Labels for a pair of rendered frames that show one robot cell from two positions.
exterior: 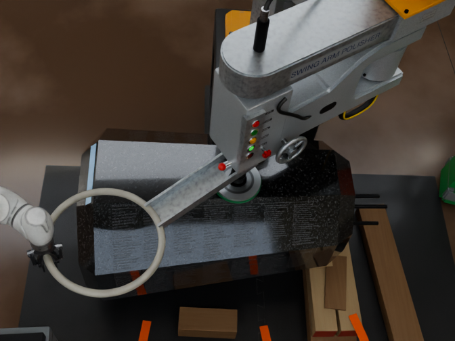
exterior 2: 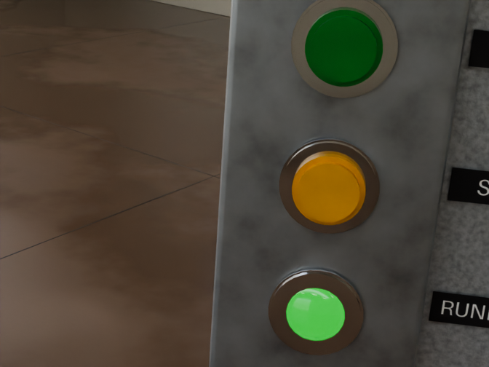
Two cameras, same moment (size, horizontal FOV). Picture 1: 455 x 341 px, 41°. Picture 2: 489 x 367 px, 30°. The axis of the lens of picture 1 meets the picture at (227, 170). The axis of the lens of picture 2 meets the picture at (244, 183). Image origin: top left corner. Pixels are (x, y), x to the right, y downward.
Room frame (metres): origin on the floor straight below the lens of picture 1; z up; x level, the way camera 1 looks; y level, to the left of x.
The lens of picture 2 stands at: (1.04, -0.27, 1.49)
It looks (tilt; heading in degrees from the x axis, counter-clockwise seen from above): 21 degrees down; 45
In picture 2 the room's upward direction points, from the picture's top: 4 degrees clockwise
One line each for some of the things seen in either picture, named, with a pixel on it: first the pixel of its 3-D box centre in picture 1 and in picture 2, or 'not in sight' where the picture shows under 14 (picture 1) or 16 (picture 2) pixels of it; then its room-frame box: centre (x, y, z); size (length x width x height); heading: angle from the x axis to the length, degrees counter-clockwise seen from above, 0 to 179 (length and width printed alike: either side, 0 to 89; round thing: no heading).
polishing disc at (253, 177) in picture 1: (237, 179); not in sight; (1.42, -0.05, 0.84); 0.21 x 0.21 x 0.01
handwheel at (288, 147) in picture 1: (286, 143); not in sight; (1.40, -0.22, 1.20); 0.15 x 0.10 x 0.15; 129
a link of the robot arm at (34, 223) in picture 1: (34, 222); not in sight; (0.92, 0.66, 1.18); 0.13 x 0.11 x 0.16; 64
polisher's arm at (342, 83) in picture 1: (329, 82); not in sight; (1.65, -0.36, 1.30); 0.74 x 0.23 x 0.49; 129
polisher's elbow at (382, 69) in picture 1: (379, 49); not in sight; (1.83, -0.56, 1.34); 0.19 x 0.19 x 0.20
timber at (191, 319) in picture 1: (207, 323); not in sight; (1.00, 0.00, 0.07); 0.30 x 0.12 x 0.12; 95
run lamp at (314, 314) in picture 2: not in sight; (316, 311); (1.27, -0.08, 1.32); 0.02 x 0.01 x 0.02; 129
